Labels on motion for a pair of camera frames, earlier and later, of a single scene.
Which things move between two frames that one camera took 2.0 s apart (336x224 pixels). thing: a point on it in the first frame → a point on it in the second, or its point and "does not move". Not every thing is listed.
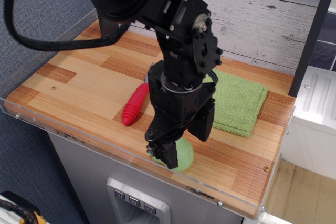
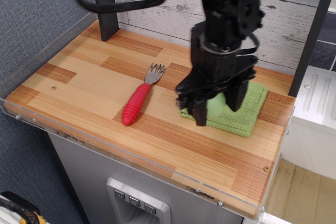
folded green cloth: [238, 103] does not move
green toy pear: [185, 155] → [215, 105]
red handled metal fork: [133, 104] does not move
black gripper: [173, 110] → [212, 73]
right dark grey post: [314, 34] does not move
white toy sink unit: [310, 141] does not move
